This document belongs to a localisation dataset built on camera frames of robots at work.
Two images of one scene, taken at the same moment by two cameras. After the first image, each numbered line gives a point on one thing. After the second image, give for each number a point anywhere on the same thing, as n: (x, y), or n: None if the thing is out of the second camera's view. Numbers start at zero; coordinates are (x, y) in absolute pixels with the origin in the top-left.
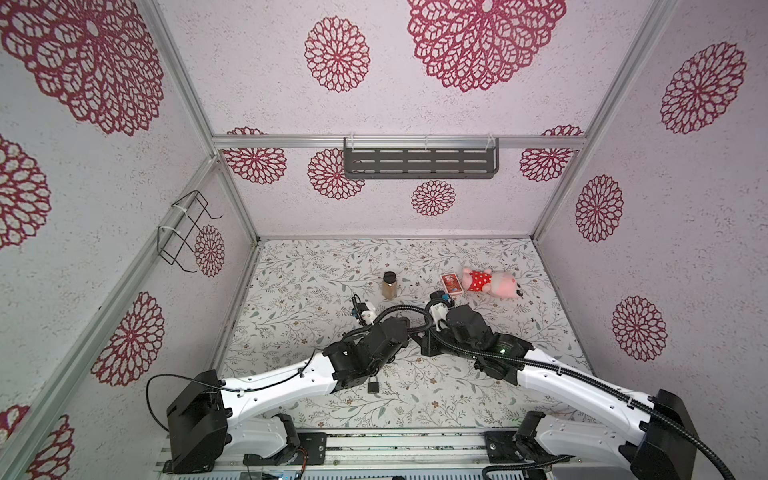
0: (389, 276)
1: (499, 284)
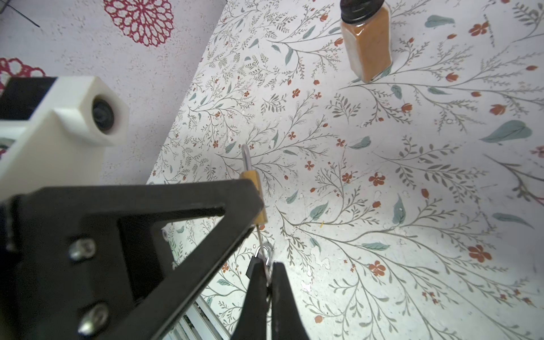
0: (366, 27)
1: None
